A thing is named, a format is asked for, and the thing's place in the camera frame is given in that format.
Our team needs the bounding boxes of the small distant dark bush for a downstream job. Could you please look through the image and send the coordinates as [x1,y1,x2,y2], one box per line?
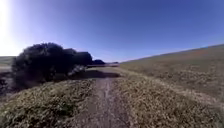
[92,58,107,66]

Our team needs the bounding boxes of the brown dirt path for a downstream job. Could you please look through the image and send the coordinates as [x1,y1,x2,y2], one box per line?
[68,67,135,128]

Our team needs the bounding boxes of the dry grassy hillside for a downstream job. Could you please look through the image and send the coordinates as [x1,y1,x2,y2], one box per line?
[111,43,224,128]

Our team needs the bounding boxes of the dark bushy tree clump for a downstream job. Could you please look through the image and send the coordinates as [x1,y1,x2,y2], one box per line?
[10,41,94,90]

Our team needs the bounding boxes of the dry grass field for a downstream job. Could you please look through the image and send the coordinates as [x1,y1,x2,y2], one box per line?
[0,55,98,128]

